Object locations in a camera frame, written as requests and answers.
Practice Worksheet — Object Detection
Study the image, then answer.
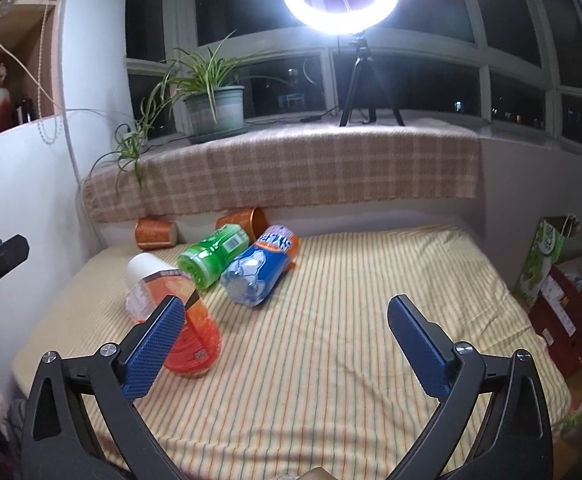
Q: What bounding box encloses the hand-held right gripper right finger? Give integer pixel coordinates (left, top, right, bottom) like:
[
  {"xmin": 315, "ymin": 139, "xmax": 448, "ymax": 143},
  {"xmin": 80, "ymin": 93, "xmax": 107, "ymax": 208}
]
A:
[{"xmin": 387, "ymin": 295, "xmax": 554, "ymax": 480}]

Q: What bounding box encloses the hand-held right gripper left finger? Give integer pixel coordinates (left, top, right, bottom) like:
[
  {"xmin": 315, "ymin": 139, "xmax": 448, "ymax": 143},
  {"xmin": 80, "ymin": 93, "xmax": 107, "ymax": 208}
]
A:
[{"xmin": 20, "ymin": 295, "xmax": 187, "ymax": 480}]

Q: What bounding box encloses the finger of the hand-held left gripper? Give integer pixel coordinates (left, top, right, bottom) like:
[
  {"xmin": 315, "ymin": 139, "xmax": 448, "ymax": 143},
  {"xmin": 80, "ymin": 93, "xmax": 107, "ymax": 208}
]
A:
[{"xmin": 0, "ymin": 234, "xmax": 30, "ymax": 293}]

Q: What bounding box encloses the copper metal cup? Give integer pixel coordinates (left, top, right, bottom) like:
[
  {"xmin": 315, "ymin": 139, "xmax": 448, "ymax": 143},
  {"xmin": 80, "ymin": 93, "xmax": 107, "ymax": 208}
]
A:
[
  {"xmin": 134, "ymin": 216, "xmax": 179, "ymax": 251},
  {"xmin": 215, "ymin": 206, "xmax": 270, "ymax": 241}
]

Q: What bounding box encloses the orange plastic bottle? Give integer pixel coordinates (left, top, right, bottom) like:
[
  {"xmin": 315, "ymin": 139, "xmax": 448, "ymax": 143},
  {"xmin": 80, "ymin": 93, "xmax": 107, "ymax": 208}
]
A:
[{"xmin": 144, "ymin": 269, "xmax": 223, "ymax": 379}]

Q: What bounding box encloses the striped bed sheet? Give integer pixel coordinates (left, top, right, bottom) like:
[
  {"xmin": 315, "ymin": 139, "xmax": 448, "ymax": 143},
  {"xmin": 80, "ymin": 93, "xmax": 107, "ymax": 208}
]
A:
[{"xmin": 11, "ymin": 225, "xmax": 572, "ymax": 480}]

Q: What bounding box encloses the green plastic bottle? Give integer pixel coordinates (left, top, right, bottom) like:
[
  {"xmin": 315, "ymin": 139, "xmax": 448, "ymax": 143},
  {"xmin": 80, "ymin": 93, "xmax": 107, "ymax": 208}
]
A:
[{"xmin": 177, "ymin": 225, "xmax": 250, "ymax": 291}]

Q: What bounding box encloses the blue Fanta bottle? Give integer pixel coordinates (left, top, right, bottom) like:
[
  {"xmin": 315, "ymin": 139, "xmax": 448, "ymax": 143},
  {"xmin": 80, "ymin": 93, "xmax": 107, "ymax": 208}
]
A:
[{"xmin": 220, "ymin": 225, "xmax": 300, "ymax": 307}]

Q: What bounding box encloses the red cardboard box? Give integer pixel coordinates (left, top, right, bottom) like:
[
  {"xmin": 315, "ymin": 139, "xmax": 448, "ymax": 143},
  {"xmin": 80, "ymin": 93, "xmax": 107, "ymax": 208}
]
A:
[{"xmin": 528, "ymin": 254, "xmax": 582, "ymax": 377}]

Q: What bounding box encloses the green paper bag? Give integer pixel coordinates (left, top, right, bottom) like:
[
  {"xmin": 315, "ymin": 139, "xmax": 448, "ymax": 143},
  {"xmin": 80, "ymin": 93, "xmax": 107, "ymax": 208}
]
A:
[{"xmin": 516, "ymin": 217, "xmax": 579, "ymax": 306}]

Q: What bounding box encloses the black flask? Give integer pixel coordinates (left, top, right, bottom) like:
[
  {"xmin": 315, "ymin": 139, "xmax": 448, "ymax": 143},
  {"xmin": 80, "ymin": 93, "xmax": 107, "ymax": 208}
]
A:
[{"xmin": 15, "ymin": 92, "xmax": 35, "ymax": 124}]

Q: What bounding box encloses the checked beige blanket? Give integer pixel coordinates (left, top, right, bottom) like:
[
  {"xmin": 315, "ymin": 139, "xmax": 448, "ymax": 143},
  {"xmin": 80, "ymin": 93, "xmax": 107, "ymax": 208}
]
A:
[{"xmin": 82, "ymin": 120, "xmax": 482, "ymax": 223}]

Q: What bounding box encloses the green pot saucer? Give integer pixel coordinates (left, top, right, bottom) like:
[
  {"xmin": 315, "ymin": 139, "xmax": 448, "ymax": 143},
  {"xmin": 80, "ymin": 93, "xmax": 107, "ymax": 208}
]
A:
[{"xmin": 181, "ymin": 122, "xmax": 252, "ymax": 145}]

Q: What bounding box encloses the wooden shelf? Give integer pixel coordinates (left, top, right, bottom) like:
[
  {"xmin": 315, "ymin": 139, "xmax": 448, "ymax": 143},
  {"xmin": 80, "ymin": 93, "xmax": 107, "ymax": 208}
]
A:
[{"xmin": 0, "ymin": 0, "xmax": 68, "ymax": 146}]

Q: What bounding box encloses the green flower pot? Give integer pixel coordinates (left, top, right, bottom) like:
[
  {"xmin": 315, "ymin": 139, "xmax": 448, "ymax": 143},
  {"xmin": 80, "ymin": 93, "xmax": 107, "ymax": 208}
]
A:
[{"xmin": 183, "ymin": 85, "xmax": 247, "ymax": 136}]

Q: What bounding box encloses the black tripod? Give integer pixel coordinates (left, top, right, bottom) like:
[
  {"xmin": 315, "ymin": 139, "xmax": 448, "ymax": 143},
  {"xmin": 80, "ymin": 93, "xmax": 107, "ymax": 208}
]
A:
[{"xmin": 338, "ymin": 35, "xmax": 406, "ymax": 127}]

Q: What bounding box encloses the spider plant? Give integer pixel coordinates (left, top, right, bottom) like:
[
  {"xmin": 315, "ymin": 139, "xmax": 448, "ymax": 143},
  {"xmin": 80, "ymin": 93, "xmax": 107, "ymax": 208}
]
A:
[{"xmin": 91, "ymin": 30, "xmax": 272, "ymax": 188}]

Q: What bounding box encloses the white cable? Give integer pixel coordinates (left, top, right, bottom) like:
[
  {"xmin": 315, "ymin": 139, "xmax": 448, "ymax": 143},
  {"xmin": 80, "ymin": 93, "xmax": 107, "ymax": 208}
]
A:
[{"xmin": 0, "ymin": 2, "xmax": 81, "ymax": 183}]

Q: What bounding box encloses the beaded cord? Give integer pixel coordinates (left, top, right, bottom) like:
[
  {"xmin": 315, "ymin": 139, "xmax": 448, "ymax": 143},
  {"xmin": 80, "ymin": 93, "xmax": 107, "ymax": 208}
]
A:
[{"xmin": 35, "ymin": 0, "xmax": 63, "ymax": 145}]

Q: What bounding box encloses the black power cable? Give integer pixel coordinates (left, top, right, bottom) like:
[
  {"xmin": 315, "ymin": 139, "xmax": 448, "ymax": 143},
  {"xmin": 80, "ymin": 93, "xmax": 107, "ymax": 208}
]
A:
[{"xmin": 246, "ymin": 107, "xmax": 343, "ymax": 126}]

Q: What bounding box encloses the window frame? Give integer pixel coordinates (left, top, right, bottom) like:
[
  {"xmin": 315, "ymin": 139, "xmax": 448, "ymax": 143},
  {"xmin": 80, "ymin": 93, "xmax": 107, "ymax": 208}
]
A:
[{"xmin": 124, "ymin": 0, "xmax": 582, "ymax": 156}]

